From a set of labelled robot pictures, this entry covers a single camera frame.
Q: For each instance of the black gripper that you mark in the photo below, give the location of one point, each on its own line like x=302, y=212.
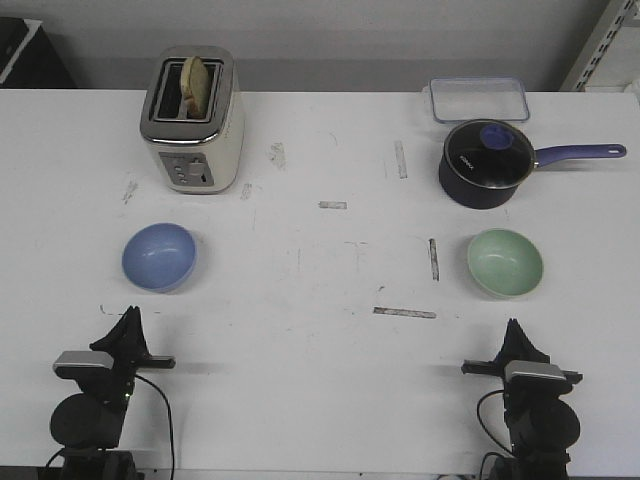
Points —
x=520, y=367
x=130, y=353

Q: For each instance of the green bowl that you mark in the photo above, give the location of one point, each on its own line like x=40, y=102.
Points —
x=504, y=263

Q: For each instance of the blue bowl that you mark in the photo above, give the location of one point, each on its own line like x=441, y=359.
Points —
x=160, y=257

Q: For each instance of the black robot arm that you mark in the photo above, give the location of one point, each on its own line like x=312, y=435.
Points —
x=541, y=426
x=88, y=425

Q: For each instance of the dark blue saucepan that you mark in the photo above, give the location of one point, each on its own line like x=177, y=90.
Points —
x=482, y=198

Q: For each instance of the glass pot lid blue knob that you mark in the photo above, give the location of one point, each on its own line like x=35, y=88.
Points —
x=489, y=153

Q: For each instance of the cream and silver toaster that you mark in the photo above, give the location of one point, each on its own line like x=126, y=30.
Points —
x=196, y=156

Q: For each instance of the clear plastic food container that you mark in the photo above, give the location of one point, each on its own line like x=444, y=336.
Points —
x=458, y=99

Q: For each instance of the slice of toast bread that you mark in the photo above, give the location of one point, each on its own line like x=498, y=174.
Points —
x=195, y=84

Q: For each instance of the black box in background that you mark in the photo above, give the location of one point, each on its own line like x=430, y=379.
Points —
x=29, y=59

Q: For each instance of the white metal shelf upright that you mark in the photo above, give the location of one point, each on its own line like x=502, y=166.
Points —
x=609, y=59

